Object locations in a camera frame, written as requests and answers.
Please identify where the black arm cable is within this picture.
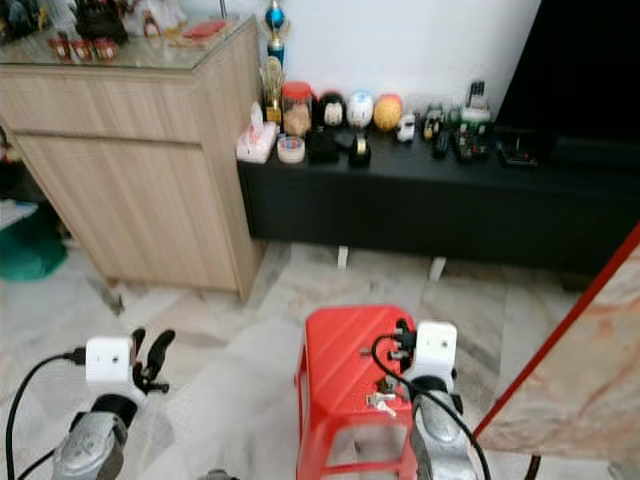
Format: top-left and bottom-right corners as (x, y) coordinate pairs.
(369, 335), (492, 480)
(5, 346), (89, 480)

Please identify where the red flat box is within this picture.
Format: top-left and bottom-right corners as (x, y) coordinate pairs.
(184, 19), (230, 44)

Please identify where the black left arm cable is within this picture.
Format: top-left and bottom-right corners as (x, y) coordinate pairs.
(5, 346), (89, 480)

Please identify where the marble pattern folding table top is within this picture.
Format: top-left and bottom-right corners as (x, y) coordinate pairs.
(471, 221), (640, 467)

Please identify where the black box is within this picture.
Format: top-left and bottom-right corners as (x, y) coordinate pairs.
(305, 128), (342, 165)

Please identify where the black basket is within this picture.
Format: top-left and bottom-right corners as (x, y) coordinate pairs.
(74, 0), (130, 46)

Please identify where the gold trophy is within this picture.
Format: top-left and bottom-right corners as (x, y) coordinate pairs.
(260, 57), (286, 126)

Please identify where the black tape dispenser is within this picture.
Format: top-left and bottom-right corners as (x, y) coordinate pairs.
(347, 132), (374, 169)

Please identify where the dark ornament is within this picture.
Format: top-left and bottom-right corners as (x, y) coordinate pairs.
(0, 0), (53, 42)

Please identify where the pink tissue pack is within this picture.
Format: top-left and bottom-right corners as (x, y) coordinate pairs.
(236, 103), (279, 164)

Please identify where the white tape roll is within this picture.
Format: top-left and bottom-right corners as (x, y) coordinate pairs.
(277, 135), (307, 165)

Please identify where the green bag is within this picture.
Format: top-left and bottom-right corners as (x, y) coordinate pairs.
(0, 205), (70, 282)

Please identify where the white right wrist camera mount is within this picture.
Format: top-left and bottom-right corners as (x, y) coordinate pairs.
(415, 320), (459, 382)

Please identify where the silver key bunch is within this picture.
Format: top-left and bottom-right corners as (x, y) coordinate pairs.
(364, 392), (399, 417)

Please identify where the blue trophy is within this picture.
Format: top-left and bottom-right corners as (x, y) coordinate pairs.
(264, 0), (290, 66)

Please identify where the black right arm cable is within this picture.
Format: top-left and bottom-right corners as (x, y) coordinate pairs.
(369, 335), (492, 480)

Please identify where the yellow ball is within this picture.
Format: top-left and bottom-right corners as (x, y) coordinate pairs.
(373, 93), (405, 133)

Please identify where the light wooden cabinet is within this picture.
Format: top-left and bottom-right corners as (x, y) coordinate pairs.
(0, 18), (262, 301)

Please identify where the jar with red lid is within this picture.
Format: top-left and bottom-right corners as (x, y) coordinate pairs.
(281, 81), (314, 138)

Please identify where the white toy car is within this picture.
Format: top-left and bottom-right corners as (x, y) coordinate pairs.
(396, 112), (418, 142)

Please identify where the white blue egg figurine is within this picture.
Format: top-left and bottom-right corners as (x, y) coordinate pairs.
(346, 90), (375, 130)

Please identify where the black low console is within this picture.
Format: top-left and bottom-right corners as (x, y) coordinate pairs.
(238, 130), (640, 278)

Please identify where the red plastic stool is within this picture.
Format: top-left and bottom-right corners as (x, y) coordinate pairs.
(295, 304), (447, 480)

